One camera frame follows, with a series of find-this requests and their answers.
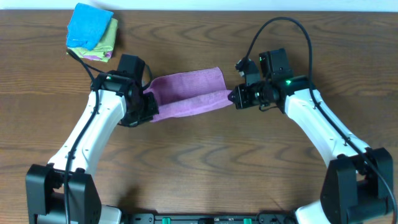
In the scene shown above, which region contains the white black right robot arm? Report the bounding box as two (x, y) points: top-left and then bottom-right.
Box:
(228, 49), (397, 223)

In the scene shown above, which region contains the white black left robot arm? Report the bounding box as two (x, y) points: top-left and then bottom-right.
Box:
(25, 54), (159, 224)

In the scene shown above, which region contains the pink folded cloth in stack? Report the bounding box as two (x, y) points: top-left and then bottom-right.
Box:
(83, 51), (113, 62)

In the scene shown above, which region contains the green folded cloth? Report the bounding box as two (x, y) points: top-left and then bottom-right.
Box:
(69, 18), (118, 58)

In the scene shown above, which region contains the purple microfiber cloth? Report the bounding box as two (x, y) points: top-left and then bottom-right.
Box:
(145, 67), (232, 123)

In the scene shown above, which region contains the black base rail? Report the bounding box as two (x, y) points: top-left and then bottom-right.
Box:
(120, 213), (298, 224)

